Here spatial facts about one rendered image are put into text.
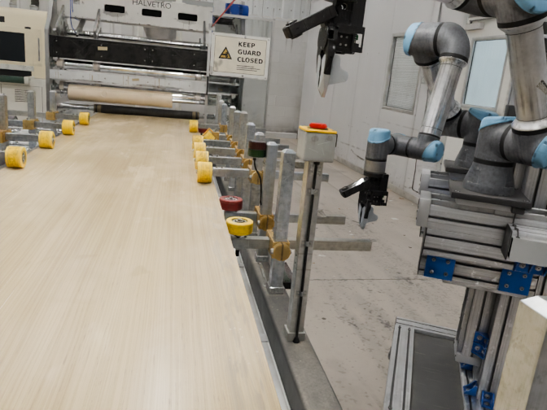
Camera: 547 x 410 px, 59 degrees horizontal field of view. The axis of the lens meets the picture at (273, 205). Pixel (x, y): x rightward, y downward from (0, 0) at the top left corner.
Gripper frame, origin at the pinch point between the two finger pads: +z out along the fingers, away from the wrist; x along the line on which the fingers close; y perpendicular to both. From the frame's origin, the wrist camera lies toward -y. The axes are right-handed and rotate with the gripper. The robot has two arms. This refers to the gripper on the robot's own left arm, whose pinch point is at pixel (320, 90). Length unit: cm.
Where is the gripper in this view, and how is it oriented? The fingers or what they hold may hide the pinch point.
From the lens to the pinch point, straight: 110.2
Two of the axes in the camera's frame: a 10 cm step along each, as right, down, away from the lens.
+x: -1.7, -2.7, 9.5
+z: -1.0, 9.6, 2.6
